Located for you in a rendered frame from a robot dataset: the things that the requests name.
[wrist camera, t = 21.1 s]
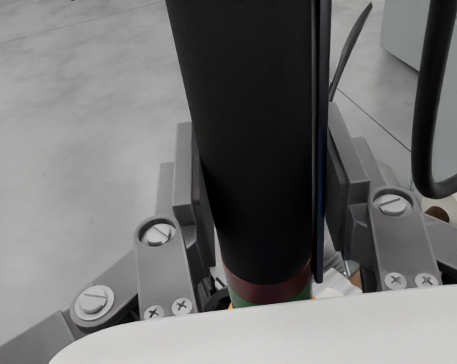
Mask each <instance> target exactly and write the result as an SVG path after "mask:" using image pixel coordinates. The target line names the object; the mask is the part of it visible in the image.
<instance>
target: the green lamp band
mask: <svg viewBox="0 0 457 364"><path fill-rule="evenodd" d="M227 286H228V290H229V294H230V298H231V301H232V303H233V305H234V306H235V307H236V308H246V307H252V306H260V305H257V304H253V303H249V302H248V301H246V300H243V299H242V298H241V297H239V296H238V295H237V294H236V293H235V292H234V291H233V290H232V289H231V287H230V286H229V284H228V282H227ZM312 291H313V273H312V275H311V278H310V281H309V283H308V285H307V287H306V288H305V289H304V290H303V291H302V292H301V293H300V294H299V295H298V296H297V297H296V298H294V299H292V300H290V301H288V302H294V301H300V300H310V298H311V295H312Z"/></svg>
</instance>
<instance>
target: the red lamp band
mask: <svg viewBox="0 0 457 364"><path fill-rule="evenodd" d="M221 258H222V255H221ZM222 264H223V267H224V271H225V276H226V280H227V282H228V284H229V286H230V287H231V288H232V289H233V290H234V291H235V292H236V293H237V294H238V295H239V296H240V297H242V298H245V299H246V300H249V301H251V302H254V303H262V304H273V303H281V302H284V301H286V300H289V299H291V298H293V297H295V296H296V295H297V294H299V293H300V292H301V291H302V290H303V289H304V288H305V287H306V285H307V284H308V283H309V281H310V278H311V275H312V272H313V243H312V252H311V255H310V259H309V261H308V263H307V264H306V266H305V267H304V268H303V270H302V271H300V272H299V273H298V274H296V275H295V276H294V277H292V278H290V279H288V280H285V281H283V282H279V283H276V284H270V285H259V284H254V283H250V282H246V281H244V280H242V279H240V278H238V277H236V276H235V275H234V274H233V273H232V272H230V270H229V269H228V268H227V267H226V266H225V263H224V262H223V260H222Z"/></svg>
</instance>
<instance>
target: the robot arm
mask: <svg viewBox="0 0 457 364"><path fill-rule="evenodd" d="M325 219H326V224H327V226H328V231H329V233H330V236H331V240H332V243H333V246H334V250H335V252H337V251H341V254H342V257H343V260H344V261H348V260H353V261H355V262H357V263H358V264H360V278H361V284H362V294H356V295H344V296H337V297H330V298H319V299H312V300H300V301H294V302H287V303H276V304H270V305H258V306H252V307H246V308H234V309H228V310H222V311H210V312H204V309H203V305H202V301H201V295H200V291H199V286H198V284H199V283H200V282H201V281H202V280H203V279H204V278H206V277H210V267H215V266H216V258H215V240H214V218H213V215H212V209H211V205H210V202H209V196H208V192H207V189H206V183H205V179H204V173H203V170H202V166H201V160H200V156H199V150H198V147H197V143H196V137H195V134H194V130H193V124H192V121H188V122H182V123H177V125H176V136H175V160H174V162H164V163H160V164H159V168H158V176H157V190H156V197H155V205H154V216H151V217H148V218H147V219H145V220H144V221H142V222H141V223H140V224H139V225H138V226H137V227H136V229H135V231H134V247H133V248H132V249H130V250H129V251H128V252H127V253H125V254H124V255H123V256H122V257H121V258H120V259H119V260H117V261H116V262H115V263H113V264H112V265H111V266H110V267H108V268H107V269H106V270H105V271H104V272H103V273H102V274H100V275H99V276H98V277H96V278H95V279H94V280H93V281H91V283H89V284H88V285H87V286H86V287H84V288H83V289H82V290H81V291H80V292H79V293H78V294H77V295H76V296H75V298H74V299H73V301H72V303H71V307H70V308H68V309H66V310H65V311H63V312H62V311H61V309H59V310H58V311H56V312H55V313H52V314H51V315H49V316H48V317H46V318H44V319H43V320H41V321H39V322H38V323H36V324H34V325H33V326H31V327H30V328H28V329H26V330H24V331H23V332H21V333H19V334H18V335H16V336H15V337H12V338H11V339H9V340H8V341H6V342H5V343H3V344H1V345H0V364H457V227H456V226H454V225H452V224H449V223H447V222H444V221H442V220H439V219H438V218H435V217H433V216H430V215H428V214H425V213H424V212H422V209H421V206H420V203H419V200H418V198H417V197H416V196H415V195H414V194H413V193H412V192H411V191H410V190H408V189H406V188H403V187H400V186H392V185H387V183H386V180H385V178H384V177H383V174H382V173H381V171H380V168H379V167H378V164H377V162H376V161H375V158H374V156H373V154H372V152H371V150H370V148H369V146H368V144H367V142H366V140H365V138H364V137H363V136H358V137H351V136H350V134H349V131H348V129H347V126H346V124H345V122H344V119H343V118H342V116H341V113H340V111H339V109H338V106H337V104H336V102H329V103H328V143H327V158H326V203H325Z"/></svg>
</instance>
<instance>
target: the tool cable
mask: <svg viewBox="0 0 457 364"><path fill-rule="evenodd" d="M456 14H457V0H430V5H429V11H428V15H427V24H426V28H425V37H424V42H423V46H422V56H421V61H420V66H419V76H418V81H417V92H416V98H415V104H414V117H413V124H412V147H411V167H412V180H413V182H414V186H415V187H416V189H417V190H418V192H419V193H421V195H423V197H422V203H421V208H422V212H425V211H426V210H428V209H429V208H430V207H432V206H437V207H440V208H442V209H444V210H445V211H446V212H447V214H448V216H449V219H450V221H449V224H452V225H454V226H456V227H457V174H455V175H453V176H451V177H450V178H448V179H446V180H444V181H440V182H435V181H434V179H433V176H432V150H433V142H434V136H435V126H436V121H437V116H438V107H439V102H440V95H441V90H442V86H443V79H444V75H445V68H446V64H447V60H448V53H449V49H450V45H451V38H452V34H453V28H454V25H455V21H456Z"/></svg>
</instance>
